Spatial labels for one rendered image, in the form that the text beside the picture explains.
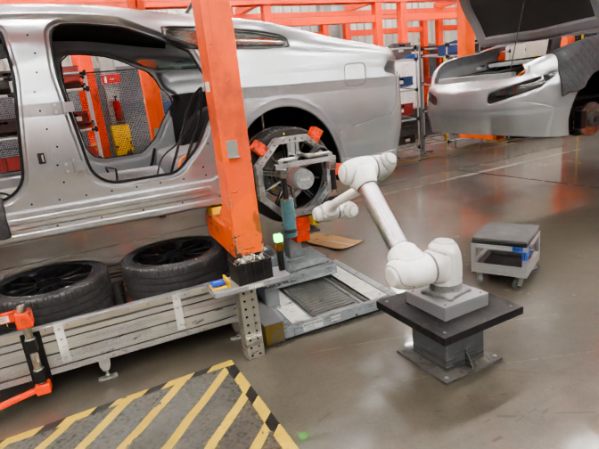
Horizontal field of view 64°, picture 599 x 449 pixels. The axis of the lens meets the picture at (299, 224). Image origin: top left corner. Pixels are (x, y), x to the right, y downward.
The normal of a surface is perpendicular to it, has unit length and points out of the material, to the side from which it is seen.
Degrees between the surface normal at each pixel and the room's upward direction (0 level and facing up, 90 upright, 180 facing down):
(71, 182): 91
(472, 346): 90
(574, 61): 87
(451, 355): 90
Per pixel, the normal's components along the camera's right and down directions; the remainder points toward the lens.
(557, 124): -0.04, 0.40
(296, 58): 0.39, 0.04
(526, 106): -0.43, 0.28
